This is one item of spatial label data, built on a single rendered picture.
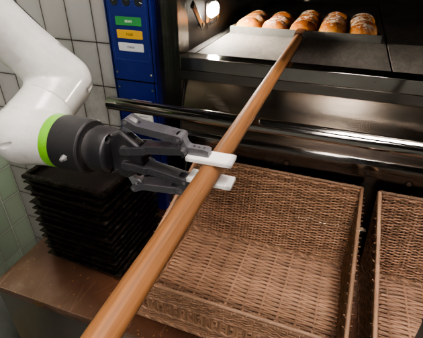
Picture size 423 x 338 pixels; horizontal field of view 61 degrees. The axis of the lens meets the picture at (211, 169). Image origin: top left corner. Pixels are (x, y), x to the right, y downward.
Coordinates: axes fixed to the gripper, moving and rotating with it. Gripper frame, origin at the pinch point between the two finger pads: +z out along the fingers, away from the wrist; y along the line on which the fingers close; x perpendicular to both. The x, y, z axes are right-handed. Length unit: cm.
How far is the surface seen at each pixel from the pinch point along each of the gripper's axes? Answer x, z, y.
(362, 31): -100, 21, -3
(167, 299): -11, -16, 50
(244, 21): -101, -22, -4
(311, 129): -22.9, 12.4, 1.9
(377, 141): -22.6, 24.2, 2.2
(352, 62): -71, 19, 1
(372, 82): -60, 24, 3
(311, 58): -72, 7, 1
